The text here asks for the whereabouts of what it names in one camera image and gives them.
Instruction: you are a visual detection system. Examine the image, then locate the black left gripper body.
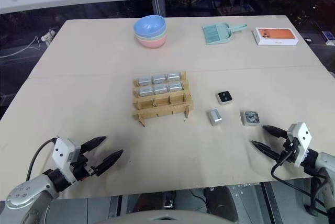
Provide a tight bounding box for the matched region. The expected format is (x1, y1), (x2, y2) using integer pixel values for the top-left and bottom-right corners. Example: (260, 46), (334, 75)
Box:
(69, 153), (97, 183)

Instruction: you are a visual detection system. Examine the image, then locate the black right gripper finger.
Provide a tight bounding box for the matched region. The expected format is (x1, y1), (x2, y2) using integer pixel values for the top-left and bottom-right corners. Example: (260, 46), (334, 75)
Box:
(262, 125), (289, 139)
(251, 140), (283, 161)

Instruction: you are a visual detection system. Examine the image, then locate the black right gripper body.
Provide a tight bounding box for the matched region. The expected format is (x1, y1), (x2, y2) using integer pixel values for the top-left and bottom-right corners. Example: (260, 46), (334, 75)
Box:
(278, 132), (302, 166)

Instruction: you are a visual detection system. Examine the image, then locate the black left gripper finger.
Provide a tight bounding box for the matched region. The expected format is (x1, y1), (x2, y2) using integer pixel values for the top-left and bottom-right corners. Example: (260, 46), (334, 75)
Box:
(94, 149), (125, 177)
(79, 136), (107, 155)

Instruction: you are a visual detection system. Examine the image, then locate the wooden slotted rack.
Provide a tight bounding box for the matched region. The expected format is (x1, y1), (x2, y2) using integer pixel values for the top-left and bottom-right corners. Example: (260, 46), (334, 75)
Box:
(131, 71), (195, 128)

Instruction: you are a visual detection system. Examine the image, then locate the white and orange phone box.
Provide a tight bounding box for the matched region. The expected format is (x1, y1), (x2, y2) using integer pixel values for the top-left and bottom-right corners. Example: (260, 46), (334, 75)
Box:
(251, 27), (300, 47)

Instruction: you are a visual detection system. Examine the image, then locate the dark rounded shape under table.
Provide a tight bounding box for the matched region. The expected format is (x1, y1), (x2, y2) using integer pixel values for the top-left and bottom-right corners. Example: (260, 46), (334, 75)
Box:
(203, 186), (239, 222)

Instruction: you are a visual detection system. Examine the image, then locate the teal plastic dustpan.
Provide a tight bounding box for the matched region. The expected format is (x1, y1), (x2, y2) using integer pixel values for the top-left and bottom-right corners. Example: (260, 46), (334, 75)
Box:
(202, 23), (248, 46)

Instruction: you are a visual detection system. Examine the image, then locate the blue and white background object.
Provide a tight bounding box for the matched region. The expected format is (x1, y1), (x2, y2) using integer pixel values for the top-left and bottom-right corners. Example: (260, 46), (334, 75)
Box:
(321, 30), (335, 46)

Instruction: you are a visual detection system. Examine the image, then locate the pink plastic bowl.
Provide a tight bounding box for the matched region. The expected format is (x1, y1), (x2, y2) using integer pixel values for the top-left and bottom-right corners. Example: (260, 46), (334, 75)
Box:
(135, 33), (168, 50)

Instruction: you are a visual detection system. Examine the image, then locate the small white background object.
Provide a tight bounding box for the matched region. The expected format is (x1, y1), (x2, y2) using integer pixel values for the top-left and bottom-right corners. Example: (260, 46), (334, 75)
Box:
(41, 28), (57, 43)

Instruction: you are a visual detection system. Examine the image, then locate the teal hand brush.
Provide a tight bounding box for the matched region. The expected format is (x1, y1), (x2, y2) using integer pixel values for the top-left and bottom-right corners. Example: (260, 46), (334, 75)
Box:
(203, 24), (221, 43)

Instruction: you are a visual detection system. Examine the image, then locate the green plastic bowl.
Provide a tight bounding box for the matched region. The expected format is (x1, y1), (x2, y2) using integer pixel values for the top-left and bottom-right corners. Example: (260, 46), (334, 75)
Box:
(134, 28), (168, 41)

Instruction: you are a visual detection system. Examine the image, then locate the blue plastic bowl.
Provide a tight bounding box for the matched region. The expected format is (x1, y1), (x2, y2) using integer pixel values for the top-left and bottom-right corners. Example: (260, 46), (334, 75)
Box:
(133, 15), (167, 38)

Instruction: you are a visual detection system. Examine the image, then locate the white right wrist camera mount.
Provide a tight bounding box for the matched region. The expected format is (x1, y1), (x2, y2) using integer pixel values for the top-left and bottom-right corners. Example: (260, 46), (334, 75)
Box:
(286, 122), (313, 167)

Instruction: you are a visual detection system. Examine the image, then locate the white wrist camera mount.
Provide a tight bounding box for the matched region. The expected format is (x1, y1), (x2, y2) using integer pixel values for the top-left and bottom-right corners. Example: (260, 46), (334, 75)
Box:
(286, 122), (313, 167)
(51, 137), (82, 183)

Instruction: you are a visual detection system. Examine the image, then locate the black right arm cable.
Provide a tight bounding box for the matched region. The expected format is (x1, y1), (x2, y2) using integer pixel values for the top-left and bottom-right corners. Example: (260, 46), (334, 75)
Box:
(270, 150), (329, 216)

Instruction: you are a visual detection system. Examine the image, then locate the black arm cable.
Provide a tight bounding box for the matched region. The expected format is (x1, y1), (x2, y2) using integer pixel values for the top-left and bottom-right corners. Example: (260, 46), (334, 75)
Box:
(26, 138), (58, 182)
(270, 150), (329, 216)

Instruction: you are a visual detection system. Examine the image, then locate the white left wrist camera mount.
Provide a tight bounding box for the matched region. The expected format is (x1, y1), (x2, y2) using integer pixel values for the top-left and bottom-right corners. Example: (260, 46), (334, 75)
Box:
(51, 137), (82, 183)

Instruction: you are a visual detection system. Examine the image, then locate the grey square block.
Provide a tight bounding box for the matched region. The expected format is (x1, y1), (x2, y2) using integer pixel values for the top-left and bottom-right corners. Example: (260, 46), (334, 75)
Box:
(240, 109), (262, 127)

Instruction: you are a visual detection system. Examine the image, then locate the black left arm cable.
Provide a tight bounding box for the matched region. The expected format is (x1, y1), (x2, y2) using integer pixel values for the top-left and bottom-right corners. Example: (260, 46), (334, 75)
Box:
(26, 138), (58, 182)

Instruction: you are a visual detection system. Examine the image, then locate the black and white square device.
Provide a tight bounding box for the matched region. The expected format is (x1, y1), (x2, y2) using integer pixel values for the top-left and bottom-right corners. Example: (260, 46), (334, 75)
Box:
(216, 91), (234, 106)

